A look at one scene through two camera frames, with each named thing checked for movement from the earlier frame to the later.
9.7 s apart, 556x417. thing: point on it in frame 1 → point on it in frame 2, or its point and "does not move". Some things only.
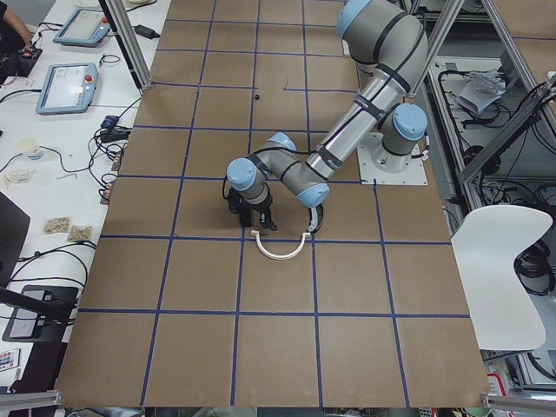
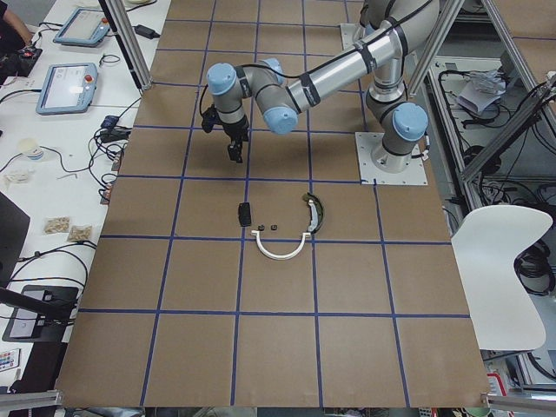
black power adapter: [146, 32] does not move
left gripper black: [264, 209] → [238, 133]
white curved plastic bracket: [284, 257] does not move
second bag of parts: [79, 233] does not move
